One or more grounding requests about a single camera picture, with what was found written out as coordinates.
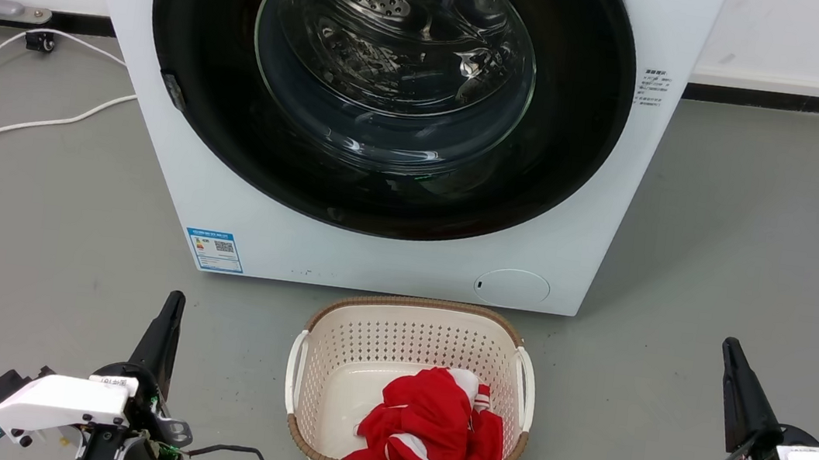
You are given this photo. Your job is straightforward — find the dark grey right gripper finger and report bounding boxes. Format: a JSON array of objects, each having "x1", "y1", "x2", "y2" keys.
[
  {"x1": 709, "y1": 337, "x2": 773, "y2": 458},
  {"x1": 721, "y1": 340, "x2": 796, "y2": 447}
]

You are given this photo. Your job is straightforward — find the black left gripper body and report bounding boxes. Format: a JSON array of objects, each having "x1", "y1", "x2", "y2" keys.
[{"x1": 77, "y1": 357, "x2": 202, "y2": 460}]

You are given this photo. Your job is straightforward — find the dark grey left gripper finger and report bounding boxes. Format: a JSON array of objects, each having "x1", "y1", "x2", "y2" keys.
[
  {"x1": 125, "y1": 286, "x2": 178, "y2": 382},
  {"x1": 154, "y1": 290, "x2": 188, "y2": 399}
]

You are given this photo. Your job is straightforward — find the white front-load washing machine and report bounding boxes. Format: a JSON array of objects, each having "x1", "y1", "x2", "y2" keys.
[{"x1": 36, "y1": 0, "x2": 729, "y2": 332}]

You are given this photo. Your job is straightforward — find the black round glass washer door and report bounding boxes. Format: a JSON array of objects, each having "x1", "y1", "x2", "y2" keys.
[{"x1": 127, "y1": 0, "x2": 646, "y2": 267}]

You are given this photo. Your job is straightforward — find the blue energy label sticker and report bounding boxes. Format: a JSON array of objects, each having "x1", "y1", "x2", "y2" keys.
[{"x1": 181, "y1": 227, "x2": 250, "y2": 275}]

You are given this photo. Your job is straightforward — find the cream perforated laundry basket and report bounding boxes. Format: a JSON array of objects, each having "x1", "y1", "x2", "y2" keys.
[{"x1": 275, "y1": 283, "x2": 547, "y2": 460}]

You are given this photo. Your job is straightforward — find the round white filter cover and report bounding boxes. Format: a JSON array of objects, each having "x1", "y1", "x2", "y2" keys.
[{"x1": 472, "y1": 264, "x2": 553, "y2": 313}]

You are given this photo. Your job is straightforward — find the red and white garment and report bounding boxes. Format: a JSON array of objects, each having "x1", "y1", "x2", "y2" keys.
[{"x1": 341, "y1": 356, "x2": 513, "y2": 460}]

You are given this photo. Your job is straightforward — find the small black caster wheel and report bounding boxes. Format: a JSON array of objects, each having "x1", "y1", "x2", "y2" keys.
[{"x1": 23, "y1": 29, "x2": 57, "y2": 55}]

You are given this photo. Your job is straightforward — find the small text sticker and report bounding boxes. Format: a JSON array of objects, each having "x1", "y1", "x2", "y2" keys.
[{"x1": 635, "y1": 65, "x2": 671, "y2": 111}]

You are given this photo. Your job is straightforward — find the thick white power cable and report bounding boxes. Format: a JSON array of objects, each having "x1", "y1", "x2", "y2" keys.
[{"x1": 0, "y1": 78, "x2": 139, "y2": 178}]

